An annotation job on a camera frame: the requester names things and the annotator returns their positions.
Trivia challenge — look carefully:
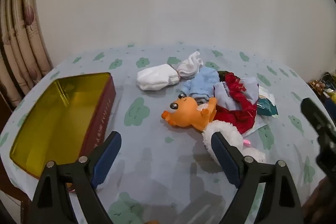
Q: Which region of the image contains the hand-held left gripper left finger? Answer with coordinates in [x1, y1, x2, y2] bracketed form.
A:
[31, 131, 122, 224]

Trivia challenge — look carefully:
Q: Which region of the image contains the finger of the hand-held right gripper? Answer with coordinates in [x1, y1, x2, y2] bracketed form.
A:
[301, 97, 336, 137]

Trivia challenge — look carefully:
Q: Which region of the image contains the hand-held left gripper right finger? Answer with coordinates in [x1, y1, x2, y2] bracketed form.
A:
[211, 132, 305, 224]

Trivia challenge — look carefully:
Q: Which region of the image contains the white fluffy plush toy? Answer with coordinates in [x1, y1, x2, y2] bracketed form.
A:
[202, 120, 266, 163]

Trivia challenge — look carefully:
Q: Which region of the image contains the green snack packet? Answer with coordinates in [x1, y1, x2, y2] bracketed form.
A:
[257, 94, 279, 118]

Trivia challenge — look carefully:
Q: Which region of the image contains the orange plush toy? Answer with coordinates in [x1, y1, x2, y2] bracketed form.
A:
[161, 97, 218, 133]

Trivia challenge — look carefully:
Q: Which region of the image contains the red tin box gold inside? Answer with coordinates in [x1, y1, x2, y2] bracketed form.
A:
[9, 72, 117, 179]

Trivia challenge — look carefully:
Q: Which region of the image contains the white sock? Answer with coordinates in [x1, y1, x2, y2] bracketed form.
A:
[177, 51, 204, 80]
[136, 63, 180, 90]

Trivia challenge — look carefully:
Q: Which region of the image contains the person's right forearm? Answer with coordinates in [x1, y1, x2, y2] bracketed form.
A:
[302, 177, 336, 224]

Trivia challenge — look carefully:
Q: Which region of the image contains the colourful clutter pile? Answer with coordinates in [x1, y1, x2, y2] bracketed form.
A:
[308, 72, 336, 107]

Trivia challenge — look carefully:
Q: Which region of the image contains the light blue towel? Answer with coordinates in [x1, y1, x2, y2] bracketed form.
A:
[182, 68, 220, 105]

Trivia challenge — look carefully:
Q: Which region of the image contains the loose white sock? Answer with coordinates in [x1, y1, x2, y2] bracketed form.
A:
[177, 51, 204, 80]

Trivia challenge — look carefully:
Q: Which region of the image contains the beige floral curtain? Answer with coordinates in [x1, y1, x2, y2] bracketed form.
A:
[0, 0, 55, 110]

